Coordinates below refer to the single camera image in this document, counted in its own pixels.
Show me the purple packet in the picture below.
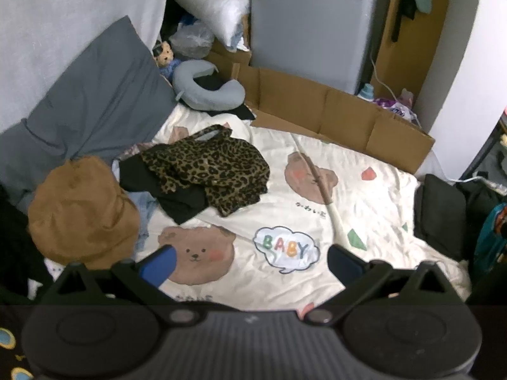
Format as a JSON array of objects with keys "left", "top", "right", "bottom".
[{"left": 374, "top": 89, "right": 420, "bottom": 121}]

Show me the grey wrapped appliance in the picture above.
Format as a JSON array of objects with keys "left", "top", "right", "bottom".
[{"left": 249, "top": 0, "right": 381, "bottom": 96}]

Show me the brown cardboard sheet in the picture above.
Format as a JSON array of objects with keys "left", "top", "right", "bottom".
[{"left": 206, "top": 40, "right": 436, "bottom": 175}]

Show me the clear plastic bag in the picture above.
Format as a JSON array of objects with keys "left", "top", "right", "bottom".
[{"left": 170, "top": 22, "right": 215, "bottom": 60}]

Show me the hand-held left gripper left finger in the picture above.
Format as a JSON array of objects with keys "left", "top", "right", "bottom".
[{"left": 40, "top": 244, "right": 207, "bottom": 326}]

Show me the white cable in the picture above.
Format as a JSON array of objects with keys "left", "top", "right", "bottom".
[{"left": 369, "top": 57, "right": 408, "bottom": 104}]

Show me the teddy bear toy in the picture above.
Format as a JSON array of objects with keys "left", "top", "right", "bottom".
[{"left": 152, "top": 40, "right": 183, "bottom": 80}]

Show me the black hanging garment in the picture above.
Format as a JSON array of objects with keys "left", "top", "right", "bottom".
[{"left": 390, "top": 0, "right": 420, "bottom": 42}]

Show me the teal bag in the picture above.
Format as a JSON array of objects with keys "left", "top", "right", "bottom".
[{"left": 473, "top": 202, "right": 507, "bottom": 282}]

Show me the grey neck pillow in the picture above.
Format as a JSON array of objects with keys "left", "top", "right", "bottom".
[{"left": 172, "top": 60, "right": 245, "bottom": 111}]

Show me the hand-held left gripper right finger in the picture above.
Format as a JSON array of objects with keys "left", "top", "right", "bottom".
[{"left": 299, "top": 244, "right": 469, "bottom": 327}]

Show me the small black fabric piece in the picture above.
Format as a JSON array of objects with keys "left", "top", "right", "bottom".
[{"left": 194, "top": 75, "right": 256, "bottom": 121}]

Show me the leopard print garment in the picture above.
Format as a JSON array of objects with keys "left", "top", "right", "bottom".
[{"left": 141, "top": 124, "right": 271, "bottom": 218}]

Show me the white bear print bed sheet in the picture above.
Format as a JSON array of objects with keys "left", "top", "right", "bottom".
[{"left": 40, "top": 103, "right": 472, "bottom": 311}]

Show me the white plastic bag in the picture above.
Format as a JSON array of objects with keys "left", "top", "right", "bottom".
[{"left": 164, "top": 0, "right": 252, "bottom": 48}]

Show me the brown wooden panel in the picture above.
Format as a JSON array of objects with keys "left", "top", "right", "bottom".
[{"left": 374, "top": 0, "right": 454, "bottom": 104}]

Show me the black cloth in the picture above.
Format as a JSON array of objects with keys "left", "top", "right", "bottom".
[{"left": 0, "top": 184, "right": 52, "bottom": 305}]

